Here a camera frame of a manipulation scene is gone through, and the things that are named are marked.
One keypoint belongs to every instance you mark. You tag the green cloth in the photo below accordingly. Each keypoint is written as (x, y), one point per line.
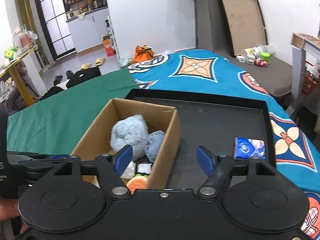
(55, 125)

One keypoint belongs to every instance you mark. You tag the grey bed mattress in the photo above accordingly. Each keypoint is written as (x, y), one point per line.
(274, 80)

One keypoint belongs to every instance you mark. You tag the orange bag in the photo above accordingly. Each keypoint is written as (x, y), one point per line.
(143, 53)

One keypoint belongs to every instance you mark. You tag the grey denim fish plush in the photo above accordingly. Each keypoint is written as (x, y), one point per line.
(155, 140)

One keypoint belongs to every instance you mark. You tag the yellow slipper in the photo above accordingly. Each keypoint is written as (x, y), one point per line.
(85, 66)
(99, 61)

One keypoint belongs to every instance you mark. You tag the black shoe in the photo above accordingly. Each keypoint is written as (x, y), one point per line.
(57, 80)

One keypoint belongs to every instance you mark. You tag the blue tissue pack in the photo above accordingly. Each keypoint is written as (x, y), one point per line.
(246, 148)

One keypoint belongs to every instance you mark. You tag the green small cup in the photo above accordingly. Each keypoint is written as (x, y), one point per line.
(265, 56)

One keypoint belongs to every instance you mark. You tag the yellow slipper left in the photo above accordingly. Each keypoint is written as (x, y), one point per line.
(85, 66)

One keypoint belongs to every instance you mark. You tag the red small toy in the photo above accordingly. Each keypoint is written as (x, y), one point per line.
(261, 63)

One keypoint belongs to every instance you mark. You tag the yellow table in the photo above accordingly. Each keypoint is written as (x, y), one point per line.
(13, 71)

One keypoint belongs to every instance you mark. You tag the orange cardboard box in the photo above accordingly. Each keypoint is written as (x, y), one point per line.
(108, 46)

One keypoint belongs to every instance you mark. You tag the white plush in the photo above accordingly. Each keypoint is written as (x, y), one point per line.
(130, 171)

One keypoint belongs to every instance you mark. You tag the person left hand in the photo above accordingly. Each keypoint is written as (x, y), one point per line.
(11, 224)

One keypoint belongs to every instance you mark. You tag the brown cardboard box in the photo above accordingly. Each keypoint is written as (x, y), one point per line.
(151, 130)

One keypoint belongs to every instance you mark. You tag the black shallow tray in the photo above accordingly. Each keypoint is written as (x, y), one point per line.
(213, 121)

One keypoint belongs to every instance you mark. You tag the fluffy light blue rolled towel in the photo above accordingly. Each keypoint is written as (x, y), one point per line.
(131, 131)

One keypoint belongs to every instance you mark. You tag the orange burger plush toy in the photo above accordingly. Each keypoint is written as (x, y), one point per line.
(137, 182)

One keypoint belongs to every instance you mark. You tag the black laptop bag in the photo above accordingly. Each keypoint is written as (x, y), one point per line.
(82, 76)

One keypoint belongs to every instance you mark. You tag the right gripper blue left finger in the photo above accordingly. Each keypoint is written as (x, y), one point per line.
(110, 168)

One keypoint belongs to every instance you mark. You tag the yellow slipper right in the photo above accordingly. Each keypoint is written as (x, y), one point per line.
(99, 61)

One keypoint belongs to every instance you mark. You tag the blue patterned blanket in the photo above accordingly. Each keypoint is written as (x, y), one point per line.
(202, 71)

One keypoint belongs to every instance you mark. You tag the leaning framed brown board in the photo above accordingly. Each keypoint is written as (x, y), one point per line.
(243, 23)

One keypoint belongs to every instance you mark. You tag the black patched soft pouch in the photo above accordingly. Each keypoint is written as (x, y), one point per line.
(143, 166)

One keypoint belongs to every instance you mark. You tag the white kitchen cabinet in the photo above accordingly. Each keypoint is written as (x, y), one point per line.
(89, 32)

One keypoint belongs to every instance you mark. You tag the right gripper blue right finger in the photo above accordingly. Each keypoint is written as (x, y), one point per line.
(217, 168)

